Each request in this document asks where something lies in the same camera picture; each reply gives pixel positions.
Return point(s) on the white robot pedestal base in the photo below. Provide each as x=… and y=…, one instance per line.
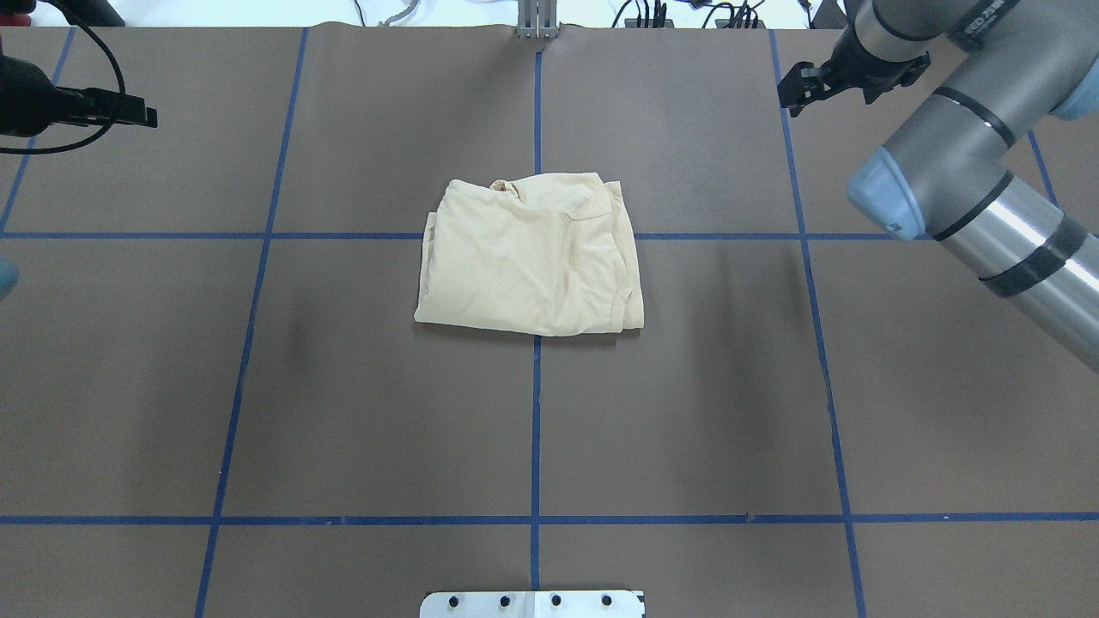
x=559, y=603

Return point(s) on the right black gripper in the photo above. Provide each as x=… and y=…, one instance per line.
x=861, y=69

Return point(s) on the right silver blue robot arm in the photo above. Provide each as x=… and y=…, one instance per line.
x=941, y=173

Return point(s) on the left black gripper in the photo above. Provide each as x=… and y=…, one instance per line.
x=24, y=101

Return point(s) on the cream long-sleeve California shirt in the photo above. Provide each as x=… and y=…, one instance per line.
x=551, y=255

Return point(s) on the aluminium frame post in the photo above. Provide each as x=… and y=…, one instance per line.
x=537, y=19

